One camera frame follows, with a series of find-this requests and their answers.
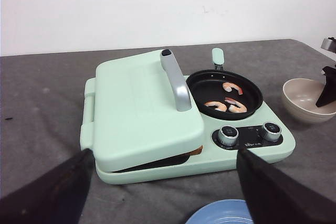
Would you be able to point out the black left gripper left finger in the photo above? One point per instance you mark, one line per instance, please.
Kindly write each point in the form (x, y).
(58, 196)

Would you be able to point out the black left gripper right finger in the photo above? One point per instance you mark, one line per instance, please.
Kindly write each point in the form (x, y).
(274, 197)

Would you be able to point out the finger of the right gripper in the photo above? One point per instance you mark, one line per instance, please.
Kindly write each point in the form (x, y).
(328, 93)

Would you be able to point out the beige ribbed bowl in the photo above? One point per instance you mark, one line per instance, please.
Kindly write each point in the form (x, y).
(299, 97)

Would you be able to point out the mint green hinged lid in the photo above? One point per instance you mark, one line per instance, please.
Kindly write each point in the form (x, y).
(144, 111)

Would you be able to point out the mint green breakfast maker base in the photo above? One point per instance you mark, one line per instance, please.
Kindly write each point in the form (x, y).
(214, 157)

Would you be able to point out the pink shrimp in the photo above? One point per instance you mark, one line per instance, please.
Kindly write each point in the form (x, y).
(228, 87)
(235, 106)
(217, 105)

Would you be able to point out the blue plate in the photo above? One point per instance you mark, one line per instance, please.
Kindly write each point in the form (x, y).
(223, 211)

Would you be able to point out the right silver knob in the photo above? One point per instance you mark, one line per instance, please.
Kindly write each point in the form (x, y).
(270, 131)

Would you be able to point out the silver knob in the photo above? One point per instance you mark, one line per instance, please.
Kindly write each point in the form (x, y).
(228, 135)
(270, 131)

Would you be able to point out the left silver knob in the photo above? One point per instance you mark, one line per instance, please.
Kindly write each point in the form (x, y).
(228, 135)

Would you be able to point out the black round frying pan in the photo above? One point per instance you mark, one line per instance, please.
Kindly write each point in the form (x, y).
(206, 85)

